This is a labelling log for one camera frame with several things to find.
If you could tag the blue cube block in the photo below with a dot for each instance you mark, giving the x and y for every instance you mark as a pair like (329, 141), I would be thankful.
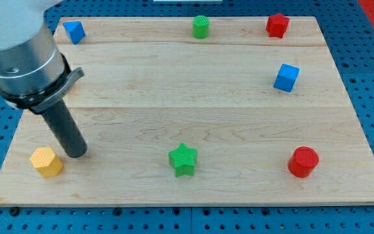
(286, 77)

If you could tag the red cylinder block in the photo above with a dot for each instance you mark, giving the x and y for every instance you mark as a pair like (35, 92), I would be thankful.
(303, 161)

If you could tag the light wooden board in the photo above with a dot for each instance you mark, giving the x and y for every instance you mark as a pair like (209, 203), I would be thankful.
(149, 85)

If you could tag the black tool clamp with lever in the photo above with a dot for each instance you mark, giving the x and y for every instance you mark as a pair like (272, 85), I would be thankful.
(42, 100)

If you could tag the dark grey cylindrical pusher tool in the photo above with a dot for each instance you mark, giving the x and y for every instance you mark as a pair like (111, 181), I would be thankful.
(64, 128)

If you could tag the yellow hexagon block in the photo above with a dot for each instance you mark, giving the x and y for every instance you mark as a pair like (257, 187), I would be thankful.
(46, 162)

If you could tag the green cylinder block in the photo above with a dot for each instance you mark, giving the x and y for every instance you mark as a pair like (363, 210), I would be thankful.
(200, 27)

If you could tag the red star block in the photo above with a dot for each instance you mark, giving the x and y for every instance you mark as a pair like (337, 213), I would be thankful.
(277, 25)

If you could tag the blue triangular prism block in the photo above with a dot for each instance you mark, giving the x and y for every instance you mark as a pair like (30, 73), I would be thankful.
(74, 31)

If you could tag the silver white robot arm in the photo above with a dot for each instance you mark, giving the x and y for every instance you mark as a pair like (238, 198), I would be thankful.
(29, 58)

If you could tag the green star block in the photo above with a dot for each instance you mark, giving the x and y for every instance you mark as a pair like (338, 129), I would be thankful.
(183, 160)

